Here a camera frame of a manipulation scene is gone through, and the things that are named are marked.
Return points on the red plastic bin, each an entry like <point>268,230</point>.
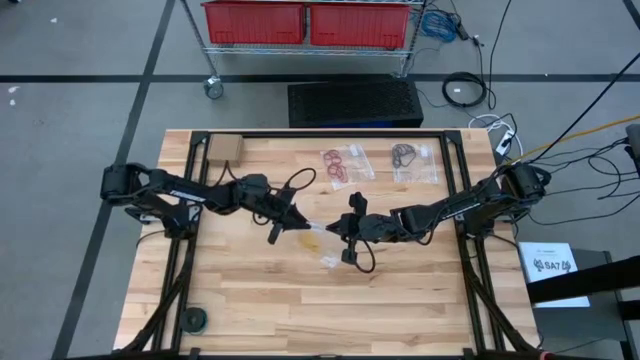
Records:
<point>255,22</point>
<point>360,25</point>

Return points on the white SA7 booklet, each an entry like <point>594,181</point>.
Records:
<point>552,285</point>

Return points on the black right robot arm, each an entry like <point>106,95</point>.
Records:
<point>465,205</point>

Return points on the black tape roll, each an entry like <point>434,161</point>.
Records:
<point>194,320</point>

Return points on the white power strip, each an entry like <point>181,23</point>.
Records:
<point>505,142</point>

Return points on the black bar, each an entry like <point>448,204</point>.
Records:
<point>590,280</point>

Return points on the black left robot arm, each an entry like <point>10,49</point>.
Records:
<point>170,192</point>

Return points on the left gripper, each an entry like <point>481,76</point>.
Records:
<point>257,195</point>

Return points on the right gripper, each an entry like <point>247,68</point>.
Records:
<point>375,227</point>

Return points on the grey rounded object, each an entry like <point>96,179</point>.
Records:
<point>634,145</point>

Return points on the small brown cardboard box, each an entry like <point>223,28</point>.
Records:
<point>225,150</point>

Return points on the grey cart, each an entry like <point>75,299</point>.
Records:
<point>590,330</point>

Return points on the red rubber band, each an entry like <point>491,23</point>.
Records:
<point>336,170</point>
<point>342,176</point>
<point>330,157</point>

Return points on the black aluminium table frame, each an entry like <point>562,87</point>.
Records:
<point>350,134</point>

